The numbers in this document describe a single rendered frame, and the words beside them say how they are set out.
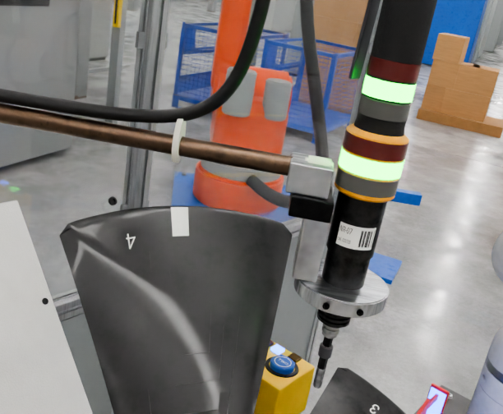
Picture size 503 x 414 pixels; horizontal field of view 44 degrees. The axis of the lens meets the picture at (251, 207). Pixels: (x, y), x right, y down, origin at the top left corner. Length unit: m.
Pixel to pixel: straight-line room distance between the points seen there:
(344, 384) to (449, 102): 8.93
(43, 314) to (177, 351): 0.23
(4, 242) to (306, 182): 0.43
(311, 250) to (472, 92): 9.19
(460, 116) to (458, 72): 0.62
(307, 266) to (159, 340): 0.18
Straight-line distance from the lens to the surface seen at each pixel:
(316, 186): 0.43
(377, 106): 0.42
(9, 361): 0.74
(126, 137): 0.45
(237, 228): 0.62
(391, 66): 0.41
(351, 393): 0.79
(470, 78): 9.59
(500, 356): 1.07
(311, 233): 0.44
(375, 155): 0.42
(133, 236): 0.61
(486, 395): 1.10
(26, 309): 0.75
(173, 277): 0.59
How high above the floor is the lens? 1.66
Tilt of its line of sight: 21 degrees down
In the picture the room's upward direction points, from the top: 10 degrees clockwise
